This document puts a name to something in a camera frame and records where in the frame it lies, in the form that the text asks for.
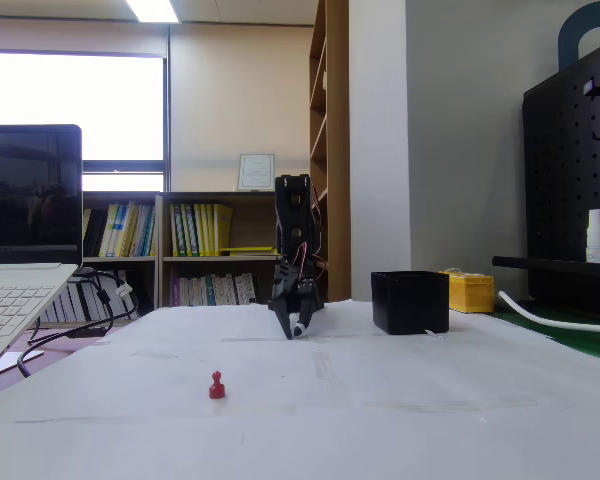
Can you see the small red pawn piece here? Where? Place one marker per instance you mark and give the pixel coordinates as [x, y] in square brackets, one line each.
[216, 390]

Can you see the black robot base orange clamp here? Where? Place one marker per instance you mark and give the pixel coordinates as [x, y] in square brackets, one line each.
[321, 305]

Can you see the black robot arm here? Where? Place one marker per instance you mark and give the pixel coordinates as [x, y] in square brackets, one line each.
[297, 220]

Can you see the black square container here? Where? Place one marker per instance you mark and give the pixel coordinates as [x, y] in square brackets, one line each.
[410, 302]

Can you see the yellow cardboard box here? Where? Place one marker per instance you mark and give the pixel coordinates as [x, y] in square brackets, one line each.
[472, 295]

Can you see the yellow flat-lying book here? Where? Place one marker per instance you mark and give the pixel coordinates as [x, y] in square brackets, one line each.
[245, 249]

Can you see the white paper sheet cover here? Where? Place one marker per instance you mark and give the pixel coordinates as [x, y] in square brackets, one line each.
[330, 400]

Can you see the framed white certificate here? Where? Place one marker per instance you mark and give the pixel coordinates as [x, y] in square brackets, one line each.
[256, 172]

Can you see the wide low wooden bookcase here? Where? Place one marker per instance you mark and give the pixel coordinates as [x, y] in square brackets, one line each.
[205, 195]

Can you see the tall wooden bookshelf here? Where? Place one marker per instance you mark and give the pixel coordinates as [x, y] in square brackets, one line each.
[337, 150]

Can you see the narrow low wooden bookcase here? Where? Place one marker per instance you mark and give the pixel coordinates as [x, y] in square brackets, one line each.
[125, 196]

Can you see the black pegboard shelf bar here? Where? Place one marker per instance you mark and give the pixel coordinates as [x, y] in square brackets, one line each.
[540, 264]

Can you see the white card under laptop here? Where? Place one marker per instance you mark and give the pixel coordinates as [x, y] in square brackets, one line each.
[15, 362]

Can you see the green desk mat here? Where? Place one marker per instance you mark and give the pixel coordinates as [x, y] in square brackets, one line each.
[580, 340]

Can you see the white laptop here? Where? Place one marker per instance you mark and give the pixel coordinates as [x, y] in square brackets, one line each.
[25, 200]

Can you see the black pegboard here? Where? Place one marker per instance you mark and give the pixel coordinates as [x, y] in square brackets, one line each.
[560, 175]

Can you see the white plastic bottle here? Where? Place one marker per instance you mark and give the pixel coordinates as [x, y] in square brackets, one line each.
[597, 240]

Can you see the ceiling light panel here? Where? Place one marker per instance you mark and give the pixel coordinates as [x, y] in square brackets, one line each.
[152, 10]

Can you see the teal arch shape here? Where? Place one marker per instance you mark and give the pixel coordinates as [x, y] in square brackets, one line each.
[570, 35]

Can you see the window with dark frame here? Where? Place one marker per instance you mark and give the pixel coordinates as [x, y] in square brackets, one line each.
[75, 105]

